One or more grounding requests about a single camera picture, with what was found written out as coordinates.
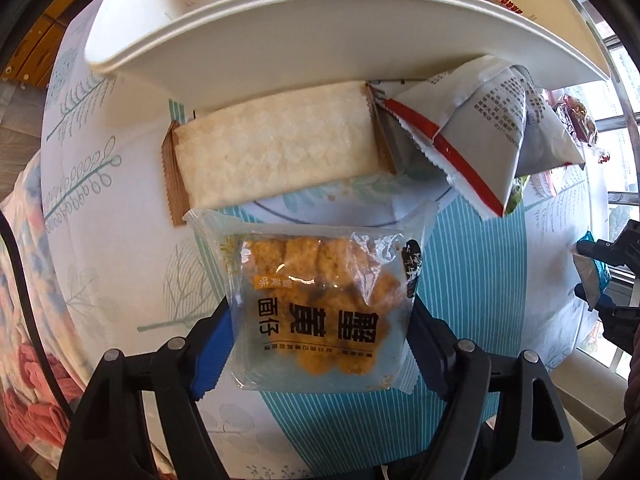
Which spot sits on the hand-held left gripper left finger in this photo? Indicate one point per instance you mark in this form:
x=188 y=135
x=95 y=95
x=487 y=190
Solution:
x=207 y=367

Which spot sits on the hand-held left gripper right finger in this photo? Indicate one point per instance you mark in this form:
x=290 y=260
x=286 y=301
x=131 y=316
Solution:
x=435 y=360

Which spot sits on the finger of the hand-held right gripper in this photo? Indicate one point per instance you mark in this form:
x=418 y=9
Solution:
x=592 y=249
x=600 y=305

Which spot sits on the blue silver snack wrapper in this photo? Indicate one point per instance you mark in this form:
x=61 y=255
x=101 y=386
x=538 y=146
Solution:
x=592 y=275

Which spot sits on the orange snack packet black print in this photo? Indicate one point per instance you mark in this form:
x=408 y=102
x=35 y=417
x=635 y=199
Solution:
x=310 y=280

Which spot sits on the white plastic bin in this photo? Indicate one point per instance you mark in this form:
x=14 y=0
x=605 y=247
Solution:
x=325 y=45

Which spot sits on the metal window railing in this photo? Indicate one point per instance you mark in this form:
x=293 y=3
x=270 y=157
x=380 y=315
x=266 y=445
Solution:
x=625 y=125

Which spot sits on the pile of small wrapped candies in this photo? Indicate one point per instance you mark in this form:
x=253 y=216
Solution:
x=577 y=117

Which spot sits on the grey white packet red stripe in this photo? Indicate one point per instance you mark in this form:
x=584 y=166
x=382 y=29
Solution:
x=500 y=120

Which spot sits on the floral fleece blanket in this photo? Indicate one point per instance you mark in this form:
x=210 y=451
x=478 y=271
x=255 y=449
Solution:
x=30 y=340

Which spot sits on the beige wafer packet brown edges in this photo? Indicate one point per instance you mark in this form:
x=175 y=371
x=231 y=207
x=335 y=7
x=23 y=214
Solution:
x=270 y=145

